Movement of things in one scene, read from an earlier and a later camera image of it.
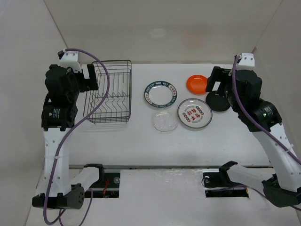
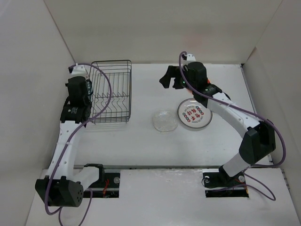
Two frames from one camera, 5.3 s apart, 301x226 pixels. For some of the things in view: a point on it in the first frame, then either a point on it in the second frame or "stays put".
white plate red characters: [194, 113] stays put
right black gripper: [218, 74] → [173, 71]
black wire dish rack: [117, 108] stays put
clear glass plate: [165, 122] stays put
